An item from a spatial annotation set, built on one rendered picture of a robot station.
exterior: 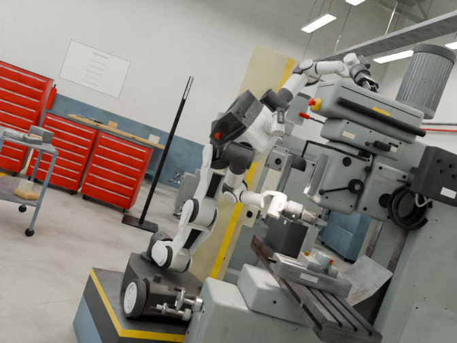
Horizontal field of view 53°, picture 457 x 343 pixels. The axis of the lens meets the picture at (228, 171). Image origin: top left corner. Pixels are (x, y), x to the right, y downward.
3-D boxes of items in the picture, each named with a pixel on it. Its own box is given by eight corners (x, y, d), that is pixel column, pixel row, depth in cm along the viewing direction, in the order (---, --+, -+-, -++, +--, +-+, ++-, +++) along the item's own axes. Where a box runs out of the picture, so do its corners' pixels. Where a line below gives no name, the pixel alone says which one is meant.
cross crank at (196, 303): (167, 313, 214) (175, 290, 214) (166, 303, 226) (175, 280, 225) (199, 322, 217) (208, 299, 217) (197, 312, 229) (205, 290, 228)
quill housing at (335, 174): (317, 205, 215) (341, 141, 213) (302, 198, 235) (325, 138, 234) (353, 218, 219) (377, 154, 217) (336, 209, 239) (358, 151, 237)
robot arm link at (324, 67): (342, 71, 253) (312, 73, 266) (336, 56, 247) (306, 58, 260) (334, 84, 248) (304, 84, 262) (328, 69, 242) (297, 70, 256)
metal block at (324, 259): (316, 267, 210) (321, 254, 209) (312, 263, 216) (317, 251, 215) (326, 270, 211) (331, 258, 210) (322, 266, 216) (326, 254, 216)
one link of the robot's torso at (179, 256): (152, 257, 281) (186, 194, 266) (181, 263, 291) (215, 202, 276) (158, 275, 268) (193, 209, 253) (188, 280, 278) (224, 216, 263)
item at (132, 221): (121, 222, 600) (175, 68, 588) (123, 214, 649) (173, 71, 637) (158, 234, 610) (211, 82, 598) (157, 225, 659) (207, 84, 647)
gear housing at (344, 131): (336, 138, 211) (344, 118, 210) (317, 136, 235) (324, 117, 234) (399, 162, 217) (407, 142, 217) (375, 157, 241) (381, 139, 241)
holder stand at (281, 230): (279, 252, 258) (292, 219, 257) (264, 240, 279) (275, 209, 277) (297, 257, 263) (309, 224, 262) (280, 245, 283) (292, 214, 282)
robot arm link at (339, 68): (354, 65, 236) (331, 67, 245) (360, 78, 241) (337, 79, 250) (359, 56, 238) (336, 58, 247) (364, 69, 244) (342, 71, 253)
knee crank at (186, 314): (149, 312, 230) (153, 301, 230) (149, 307, 236) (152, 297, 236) (190, 324, 234) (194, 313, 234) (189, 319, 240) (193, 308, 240)
